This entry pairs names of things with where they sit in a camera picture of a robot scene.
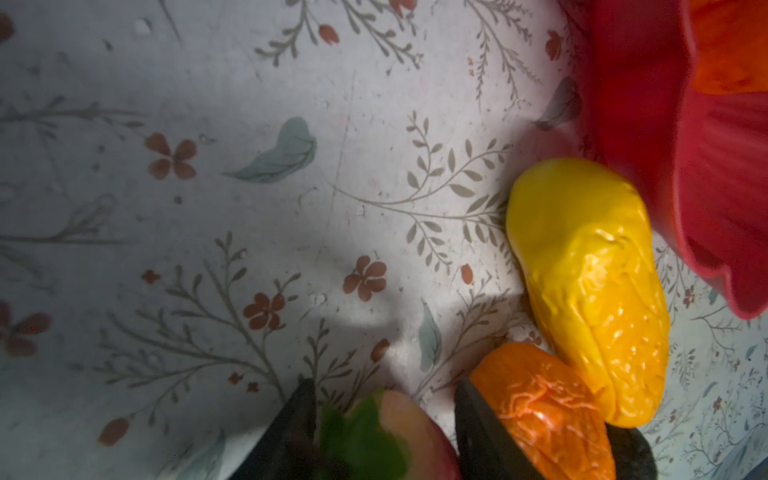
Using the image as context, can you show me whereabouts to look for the red flower-shaped fruit bowl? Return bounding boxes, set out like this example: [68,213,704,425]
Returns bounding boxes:
[591,1,767,320]

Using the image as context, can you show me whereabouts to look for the dark fake avocado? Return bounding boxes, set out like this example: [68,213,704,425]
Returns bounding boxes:
[606,424,658,480]

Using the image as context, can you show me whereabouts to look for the yellow fake corn cob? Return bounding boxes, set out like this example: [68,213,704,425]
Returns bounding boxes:
[506,158,670,428]

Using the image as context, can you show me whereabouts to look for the small orange fake tangerine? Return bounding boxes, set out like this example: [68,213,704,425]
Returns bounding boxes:
[470,342,617,479]

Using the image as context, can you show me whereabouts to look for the red green fake apple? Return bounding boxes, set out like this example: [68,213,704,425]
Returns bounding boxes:
[317,389,462,479]

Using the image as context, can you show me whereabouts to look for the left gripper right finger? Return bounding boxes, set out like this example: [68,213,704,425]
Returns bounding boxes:
[454,379,544,480]

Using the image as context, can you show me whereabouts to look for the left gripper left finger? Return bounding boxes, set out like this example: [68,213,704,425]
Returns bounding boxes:
[230,379,336,480]

